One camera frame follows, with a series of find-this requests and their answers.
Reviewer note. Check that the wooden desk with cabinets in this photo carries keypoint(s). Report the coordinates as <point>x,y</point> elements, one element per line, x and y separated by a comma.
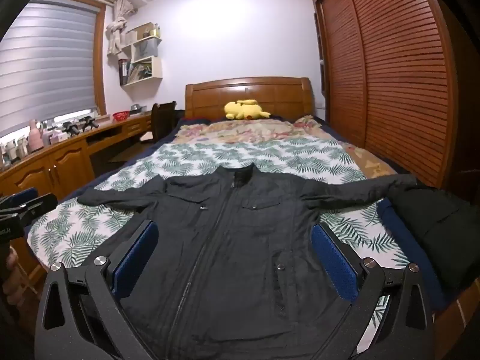
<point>67,157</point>

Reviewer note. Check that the tied beige curtain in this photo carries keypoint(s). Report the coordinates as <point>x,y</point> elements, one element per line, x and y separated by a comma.
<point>117,30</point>

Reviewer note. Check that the pink thermos jug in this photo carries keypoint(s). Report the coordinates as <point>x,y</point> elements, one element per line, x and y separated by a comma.
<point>36,138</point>

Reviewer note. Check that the person's left hand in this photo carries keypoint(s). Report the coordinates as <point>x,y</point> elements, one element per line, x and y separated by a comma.
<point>12,262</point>

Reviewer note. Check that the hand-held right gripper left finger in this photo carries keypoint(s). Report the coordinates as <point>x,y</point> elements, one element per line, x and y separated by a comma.
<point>135,255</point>

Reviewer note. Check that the red basket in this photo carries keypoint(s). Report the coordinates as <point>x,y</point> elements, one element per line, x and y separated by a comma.
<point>120,116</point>

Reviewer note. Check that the metal pot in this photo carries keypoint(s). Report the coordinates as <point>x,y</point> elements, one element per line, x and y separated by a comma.
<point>137,108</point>

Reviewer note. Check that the cluster of small bottles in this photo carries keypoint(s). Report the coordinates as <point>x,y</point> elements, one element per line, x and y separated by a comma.
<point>15,152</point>

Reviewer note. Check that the yellow plush toy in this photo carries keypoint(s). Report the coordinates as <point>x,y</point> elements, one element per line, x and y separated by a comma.
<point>245,110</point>

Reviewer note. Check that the dark chair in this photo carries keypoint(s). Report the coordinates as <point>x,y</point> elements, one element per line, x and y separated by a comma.
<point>163,120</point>

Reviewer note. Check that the white wall shelf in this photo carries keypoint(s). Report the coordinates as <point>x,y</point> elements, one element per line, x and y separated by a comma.
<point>144,63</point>

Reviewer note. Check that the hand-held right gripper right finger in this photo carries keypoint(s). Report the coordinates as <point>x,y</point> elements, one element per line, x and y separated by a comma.
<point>334,258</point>

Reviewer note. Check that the floral blanket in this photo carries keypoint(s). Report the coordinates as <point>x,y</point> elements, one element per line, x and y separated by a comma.
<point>243,131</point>

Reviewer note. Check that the black bottle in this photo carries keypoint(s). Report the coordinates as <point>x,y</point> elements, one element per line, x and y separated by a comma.
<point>123,72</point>

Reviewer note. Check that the wooden louvred wardrobe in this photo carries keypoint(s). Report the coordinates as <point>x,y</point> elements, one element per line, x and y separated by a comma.
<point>393,82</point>

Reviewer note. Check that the black zip jacket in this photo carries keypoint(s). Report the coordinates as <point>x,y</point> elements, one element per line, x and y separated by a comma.
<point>232,240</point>

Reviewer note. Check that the pile of black clothes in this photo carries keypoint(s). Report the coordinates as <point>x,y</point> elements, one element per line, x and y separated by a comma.
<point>442,232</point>

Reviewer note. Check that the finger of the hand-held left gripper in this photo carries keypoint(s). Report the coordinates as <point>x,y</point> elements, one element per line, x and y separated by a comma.
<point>26,194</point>
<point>41,204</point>

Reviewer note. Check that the leaf print blanket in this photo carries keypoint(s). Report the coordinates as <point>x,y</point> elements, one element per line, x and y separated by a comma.
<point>285,157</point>

